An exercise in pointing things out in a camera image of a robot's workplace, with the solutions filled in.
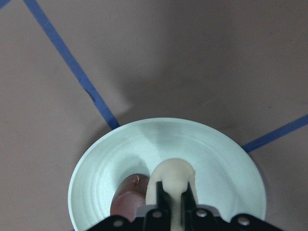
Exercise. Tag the brown bun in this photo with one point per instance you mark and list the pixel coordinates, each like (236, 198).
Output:
(129, 196)

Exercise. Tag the light green plate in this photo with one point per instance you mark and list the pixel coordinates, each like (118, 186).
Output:
(225, 176)

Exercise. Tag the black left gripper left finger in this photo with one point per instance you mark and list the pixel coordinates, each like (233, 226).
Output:
(163, 200)

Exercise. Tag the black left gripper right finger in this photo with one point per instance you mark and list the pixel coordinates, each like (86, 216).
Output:
(187, 198)

